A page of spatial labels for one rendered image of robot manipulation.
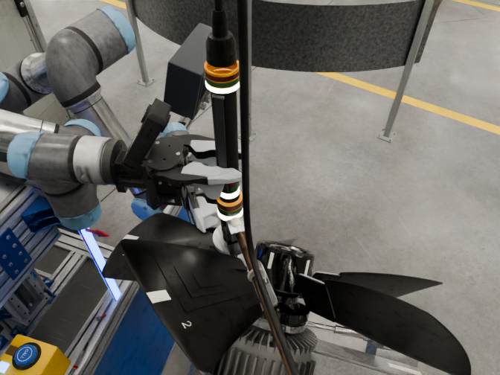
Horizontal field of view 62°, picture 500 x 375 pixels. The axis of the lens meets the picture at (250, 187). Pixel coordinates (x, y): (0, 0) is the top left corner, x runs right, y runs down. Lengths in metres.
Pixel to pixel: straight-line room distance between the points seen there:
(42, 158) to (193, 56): 0.76
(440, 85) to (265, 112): 1.45
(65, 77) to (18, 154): 0.32
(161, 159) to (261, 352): 0.38
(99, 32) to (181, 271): 0.61
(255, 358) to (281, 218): 1.72
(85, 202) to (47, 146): 0.12
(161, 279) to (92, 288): 1.48
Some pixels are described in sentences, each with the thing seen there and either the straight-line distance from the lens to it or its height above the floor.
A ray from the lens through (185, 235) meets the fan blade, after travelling 0.92.
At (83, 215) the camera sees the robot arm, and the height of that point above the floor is 1.36.
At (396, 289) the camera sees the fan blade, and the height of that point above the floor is 1.07.
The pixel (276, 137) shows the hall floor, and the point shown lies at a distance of 2.93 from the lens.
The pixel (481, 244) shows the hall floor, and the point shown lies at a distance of 2.65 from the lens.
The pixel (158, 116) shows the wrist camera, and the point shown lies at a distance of 0.57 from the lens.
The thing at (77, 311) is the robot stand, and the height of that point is 0.21.
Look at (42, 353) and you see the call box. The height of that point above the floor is 1.07.
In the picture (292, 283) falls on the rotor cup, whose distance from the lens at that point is 0.80.
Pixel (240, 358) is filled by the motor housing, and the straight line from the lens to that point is 0.79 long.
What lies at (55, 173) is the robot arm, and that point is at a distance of 0.69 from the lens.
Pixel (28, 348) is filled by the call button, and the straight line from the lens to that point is 1.00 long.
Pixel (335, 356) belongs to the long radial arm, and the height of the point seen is 1.14.
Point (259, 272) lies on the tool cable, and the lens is 0.61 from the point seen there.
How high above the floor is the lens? 1.92
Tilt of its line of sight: 48 degrees down
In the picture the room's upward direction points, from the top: straight up
